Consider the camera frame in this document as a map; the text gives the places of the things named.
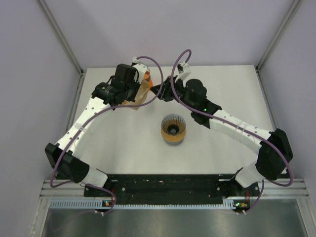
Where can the slotted cable duct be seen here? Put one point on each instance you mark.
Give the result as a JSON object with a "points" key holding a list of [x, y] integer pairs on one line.
{"points": [[104, 204]]}

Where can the left aluminium corner post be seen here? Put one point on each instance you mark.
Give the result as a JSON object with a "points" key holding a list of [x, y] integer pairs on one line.
{"points": [[59, 35]]}

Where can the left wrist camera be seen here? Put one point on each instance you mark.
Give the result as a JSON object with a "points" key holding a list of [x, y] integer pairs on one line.
{"points": [[141, 69]]}

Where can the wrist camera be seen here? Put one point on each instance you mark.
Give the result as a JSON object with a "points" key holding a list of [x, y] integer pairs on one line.
{"points": [[183, 70], [141, 69]]}

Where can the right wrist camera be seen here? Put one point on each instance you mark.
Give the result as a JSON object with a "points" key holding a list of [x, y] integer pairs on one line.
{"points": [[183, 70]]}

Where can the aluminium corner post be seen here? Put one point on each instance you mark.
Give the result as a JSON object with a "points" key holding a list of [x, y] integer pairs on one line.
{"points": [[295, 5], [59, 35]]}

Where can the orange filter box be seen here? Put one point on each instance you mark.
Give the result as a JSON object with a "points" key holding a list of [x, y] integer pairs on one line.
{"points": [[141, 95]]}

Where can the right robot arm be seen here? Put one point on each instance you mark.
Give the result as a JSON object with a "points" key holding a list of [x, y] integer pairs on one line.
{"points": [[272, 148]]}

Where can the right aluminium corner post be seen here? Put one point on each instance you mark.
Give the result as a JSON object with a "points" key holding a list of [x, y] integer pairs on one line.
{"points": [[295, 5]]}

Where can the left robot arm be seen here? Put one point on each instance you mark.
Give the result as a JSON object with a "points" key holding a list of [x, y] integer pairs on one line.
{"points": [[65, 156]]}

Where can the grey glass server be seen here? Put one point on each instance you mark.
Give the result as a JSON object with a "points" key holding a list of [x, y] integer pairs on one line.
{"points": [[174, 143]]}

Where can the grey ribbed glass dripper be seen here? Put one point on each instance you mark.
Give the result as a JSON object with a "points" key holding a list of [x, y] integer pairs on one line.
{"points": [[173, 124]]}

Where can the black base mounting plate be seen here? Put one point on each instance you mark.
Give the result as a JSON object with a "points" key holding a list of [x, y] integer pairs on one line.
{"points": [[168, 189]]}

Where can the orange glass beaker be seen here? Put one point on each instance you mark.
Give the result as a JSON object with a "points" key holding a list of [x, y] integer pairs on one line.
{"points": [[147, 77]]}

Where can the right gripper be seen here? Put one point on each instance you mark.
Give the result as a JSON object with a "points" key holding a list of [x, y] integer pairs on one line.
{"points": [[170, 85]]}

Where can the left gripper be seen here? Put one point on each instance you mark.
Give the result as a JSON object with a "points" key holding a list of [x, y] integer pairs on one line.
{"points": [[137, 85]]}

